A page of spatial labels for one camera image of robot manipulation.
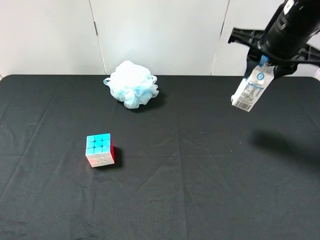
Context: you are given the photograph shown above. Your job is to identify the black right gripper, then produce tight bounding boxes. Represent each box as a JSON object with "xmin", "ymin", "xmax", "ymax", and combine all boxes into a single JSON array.
[{"xmin": 228, "ymin": 28, "xmax": 320, "ymax": 79}]

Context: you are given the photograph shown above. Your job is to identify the white blue milk carton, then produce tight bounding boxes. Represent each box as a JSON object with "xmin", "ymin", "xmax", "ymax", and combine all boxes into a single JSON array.
[{"xmin": 231, "ymin": 55, "xmax": 275, "ymax": 112}]

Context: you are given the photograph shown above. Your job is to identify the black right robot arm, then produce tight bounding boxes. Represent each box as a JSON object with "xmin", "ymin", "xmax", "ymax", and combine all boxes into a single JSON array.
[{"xmin": 228, "ymin": 0, "xmax": 320, "ymax": 79}]

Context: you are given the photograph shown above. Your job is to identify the black tablecloth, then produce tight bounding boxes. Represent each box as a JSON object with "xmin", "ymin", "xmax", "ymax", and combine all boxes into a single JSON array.
[{"xmin": 0, "ymin": 75, "xmax": 320, "ymax": 240}]

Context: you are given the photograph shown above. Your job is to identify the light blue bath loofah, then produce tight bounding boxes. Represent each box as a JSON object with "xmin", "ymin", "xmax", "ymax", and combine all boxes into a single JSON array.
[{"xmin": 103, "ymin": 60, "xmax": 159, "ymax": 109}]

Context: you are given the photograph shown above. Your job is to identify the pastel rubiks cube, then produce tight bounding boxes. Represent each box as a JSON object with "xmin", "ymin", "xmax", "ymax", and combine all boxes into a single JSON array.
[{"xmin": 85, "ymin": 133, "xmax": 116, "ymax": 168}]

